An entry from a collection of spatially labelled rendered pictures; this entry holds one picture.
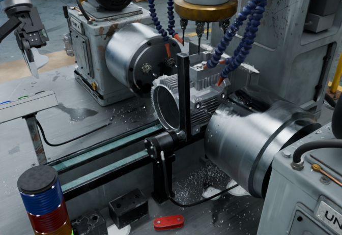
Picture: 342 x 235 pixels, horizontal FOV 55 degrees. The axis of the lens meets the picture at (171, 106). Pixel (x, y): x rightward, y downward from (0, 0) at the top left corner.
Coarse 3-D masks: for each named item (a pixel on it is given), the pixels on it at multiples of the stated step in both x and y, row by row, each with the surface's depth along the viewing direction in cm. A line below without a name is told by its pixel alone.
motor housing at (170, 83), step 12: (168, 84) 98; (192, 84) 100; (216, 84) 104; (156, 96) 109; (168, 96) 112; (204, 96) 100; (216, 96) 102; (156, 108) 110; (168, 108) 112; (204, 108) 100; (216, 108) 104; (168, 120) 110; (192, 120) 100; (204, 120) 103
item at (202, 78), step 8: (192, 56) 106; (200, 56) 108; (208, 56) 108; (192, 64) 108; (200, 64) 103; (224, 64) 102; (192, 72) 99; (200, 72) 98; (208, 72) 100; (216, 72) 102; (192, 80) 101; (200, 80) 99; (208, 80) 101; (216, 80) 104; (200, 88) 101
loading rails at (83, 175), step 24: (96, 144) 102; (120, 144) 104; (144, 144) 110; (192, 144) 108; (72, 168) 97; (96, 168) 102; (120, 168) 94; (144, 168) 100; (72, 192) 87; (96, 192) 93; (120, 192) 98; (72, 216) 92
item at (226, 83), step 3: (159, 78) 104; (225, 78) 104; (228, 78) 105; (153, 81) 105; (156, 81) 104; (225, 81) 104; (228, 81) 104; (153, 84) 105; (156, 84) 104; (222, 84) 105; (225, 84) 104; (228, 84) 104; (177, 96) 95; (177, 99) 96; (177, 102) 96; (156, 114) 111; (156, 117) 111; (177, 132) 102
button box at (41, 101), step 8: (32, 96) 97; (40, 96) 98; (48, 96) 99; (8, 104) 94; (16, 104) 95; (24, 104) 96; (32, 104) 97; (40, 104) 98; (48, 104) 99; (56, 104) 100; (0, 112) 93; (8, 112) 94; (16, 112) 95; (24, 112) 96; (32, 112) 97; (0, 120) 93; (8, 120) 94
